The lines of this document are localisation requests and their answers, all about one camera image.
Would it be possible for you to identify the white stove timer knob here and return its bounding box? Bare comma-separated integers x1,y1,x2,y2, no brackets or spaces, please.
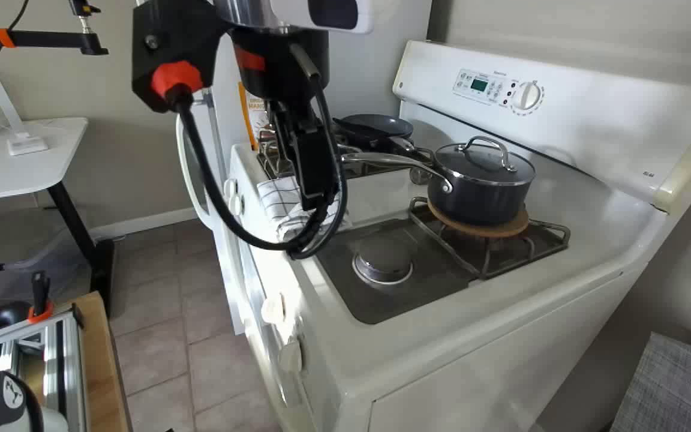
514,79,548,115

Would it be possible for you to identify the white blue checkered dish towel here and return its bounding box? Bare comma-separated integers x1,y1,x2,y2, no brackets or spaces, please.
253,170,347,245

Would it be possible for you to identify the white refrigerator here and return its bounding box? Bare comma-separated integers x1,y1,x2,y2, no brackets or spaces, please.
174,29,437,234

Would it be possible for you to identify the black pot with steel handle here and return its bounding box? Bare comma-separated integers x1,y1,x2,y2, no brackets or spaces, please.
339,145,537,227

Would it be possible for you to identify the black orange clamp handle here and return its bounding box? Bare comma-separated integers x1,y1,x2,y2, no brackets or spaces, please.
26,269,58,326

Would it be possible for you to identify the tan wooden board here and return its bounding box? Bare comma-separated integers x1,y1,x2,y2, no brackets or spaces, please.
70,289,135,432

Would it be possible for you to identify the round stove burner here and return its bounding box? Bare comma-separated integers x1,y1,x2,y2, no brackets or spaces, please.
350,242,415,287

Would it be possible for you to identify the black bar with orange band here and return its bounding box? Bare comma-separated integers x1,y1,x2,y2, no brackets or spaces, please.
0,0,110,58

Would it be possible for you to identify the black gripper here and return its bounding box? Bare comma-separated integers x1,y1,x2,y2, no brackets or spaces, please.
236,29,334,214

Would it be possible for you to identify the dark metal burner grate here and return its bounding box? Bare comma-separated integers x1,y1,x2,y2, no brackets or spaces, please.
405,196,573,280

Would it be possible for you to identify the grey woven mat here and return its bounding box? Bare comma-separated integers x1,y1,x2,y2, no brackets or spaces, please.
607,331,691,432

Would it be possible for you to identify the small white block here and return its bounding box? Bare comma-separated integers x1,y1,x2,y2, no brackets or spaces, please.
4,128,48,158

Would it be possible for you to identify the aluminium frame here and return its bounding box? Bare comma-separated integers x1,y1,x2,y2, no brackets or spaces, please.
0,310,91,432

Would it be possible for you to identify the black frying pan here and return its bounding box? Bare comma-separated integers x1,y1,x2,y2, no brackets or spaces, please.
331,112,442,162

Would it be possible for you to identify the white table with black legs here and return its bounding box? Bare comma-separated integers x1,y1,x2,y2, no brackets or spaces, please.
0,115,115,310

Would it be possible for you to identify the white kitchen stove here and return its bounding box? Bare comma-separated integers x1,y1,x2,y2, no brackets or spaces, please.
211,37,691,432

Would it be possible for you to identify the white oven door handle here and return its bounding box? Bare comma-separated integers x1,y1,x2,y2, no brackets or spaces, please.
220,174,308,346

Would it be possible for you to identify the round cork trivet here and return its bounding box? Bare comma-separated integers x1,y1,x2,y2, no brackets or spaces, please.
424,199,532,240

